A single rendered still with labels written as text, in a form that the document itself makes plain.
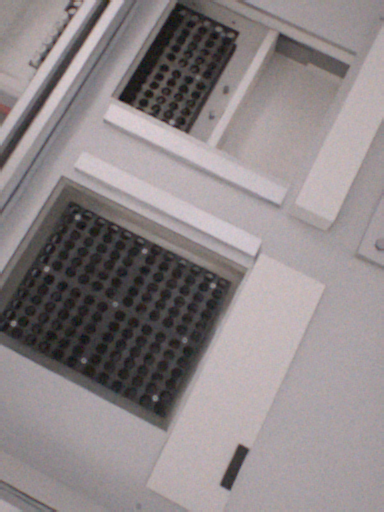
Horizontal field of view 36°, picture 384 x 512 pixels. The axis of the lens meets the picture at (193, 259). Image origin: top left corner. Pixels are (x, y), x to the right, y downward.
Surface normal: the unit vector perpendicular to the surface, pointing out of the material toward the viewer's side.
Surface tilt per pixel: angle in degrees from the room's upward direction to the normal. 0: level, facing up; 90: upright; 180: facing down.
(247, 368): 0
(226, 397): 0
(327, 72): 90
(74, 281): 0
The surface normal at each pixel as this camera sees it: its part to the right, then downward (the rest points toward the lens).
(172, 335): 0.04, -0.25
